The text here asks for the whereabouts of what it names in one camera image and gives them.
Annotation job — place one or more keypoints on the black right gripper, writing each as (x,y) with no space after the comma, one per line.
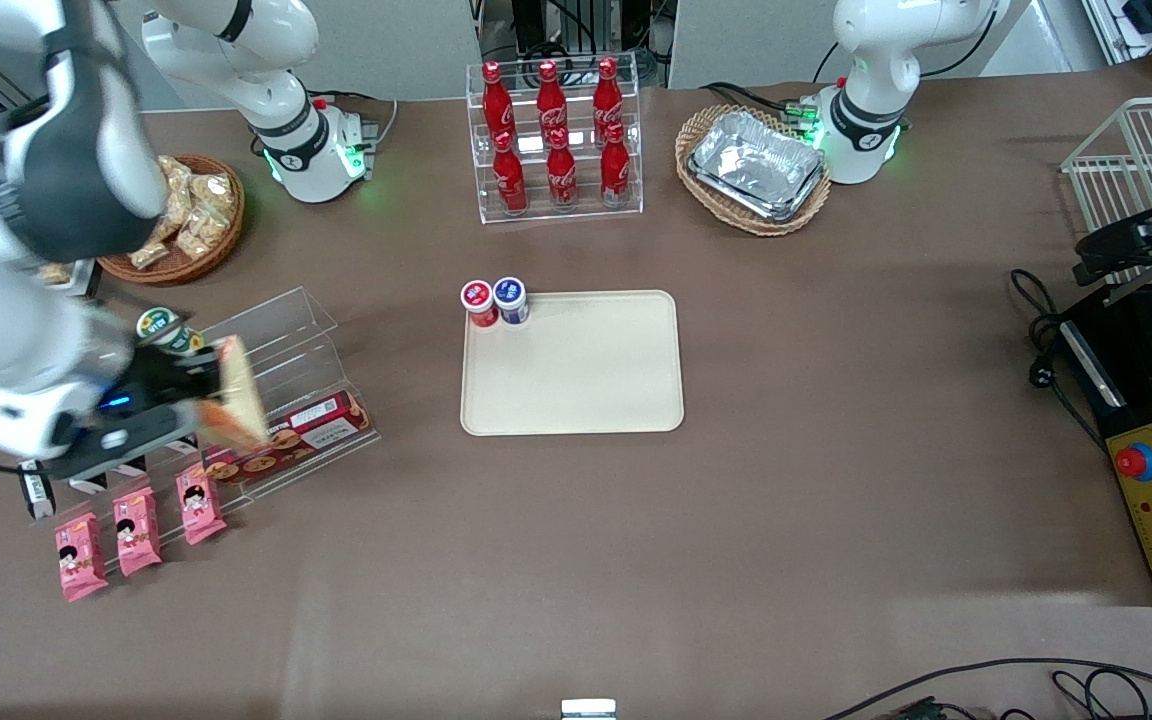
(158,378)

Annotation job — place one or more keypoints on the triangle sandwich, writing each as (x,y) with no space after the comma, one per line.
(241,395)

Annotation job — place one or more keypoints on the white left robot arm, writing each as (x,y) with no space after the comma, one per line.
(876,60)

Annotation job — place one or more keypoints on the white rectangular plastic tray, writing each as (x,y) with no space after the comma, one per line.
(86,278)

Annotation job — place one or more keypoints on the beige plastic serving tray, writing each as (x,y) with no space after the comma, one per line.
(576,370)

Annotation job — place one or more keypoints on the green capped drink bottle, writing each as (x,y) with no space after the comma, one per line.
(161,325)

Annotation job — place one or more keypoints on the pink snack packet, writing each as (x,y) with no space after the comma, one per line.
(201,505)
(137,532)
(81,558)

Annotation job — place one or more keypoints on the round dark wicker basket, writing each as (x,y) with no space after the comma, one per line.
(176,270)

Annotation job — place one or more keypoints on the red cookie box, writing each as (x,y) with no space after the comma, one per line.
(316,430)

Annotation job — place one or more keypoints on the clear bag of snacks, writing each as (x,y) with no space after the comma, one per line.
(151,255)
(178,185)
(201,232)
(214,192)

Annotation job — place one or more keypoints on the wrapped crispy rice snack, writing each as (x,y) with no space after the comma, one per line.
(54,272)

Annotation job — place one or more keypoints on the red capped small bottle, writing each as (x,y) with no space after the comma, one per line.
(479,300)

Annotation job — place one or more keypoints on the blue capped small bottle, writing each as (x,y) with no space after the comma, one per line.
(510,297)

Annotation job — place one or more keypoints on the red cola bottle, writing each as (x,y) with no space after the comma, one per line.
(615,172)
(496,100)
(562,176)
(510,180)
(607,95)
(551,98)

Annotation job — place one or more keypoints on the clear acrylic bottle rack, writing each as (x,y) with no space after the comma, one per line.
(586,212)

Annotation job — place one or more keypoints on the small silver metal block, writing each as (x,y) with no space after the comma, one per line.
(588,709)

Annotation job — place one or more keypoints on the black equipment rack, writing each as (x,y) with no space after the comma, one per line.
(556,25)

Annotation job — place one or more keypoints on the oval light wicker basket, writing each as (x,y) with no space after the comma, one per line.
(696,140)

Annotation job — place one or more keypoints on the stacked aluminium foil trays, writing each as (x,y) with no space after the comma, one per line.
(756,165)

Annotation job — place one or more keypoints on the black sealing machine yellow panel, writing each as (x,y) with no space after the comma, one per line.
(1136,360)

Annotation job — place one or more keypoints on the aluminium frame shelf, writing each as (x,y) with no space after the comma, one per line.
(1146,20)

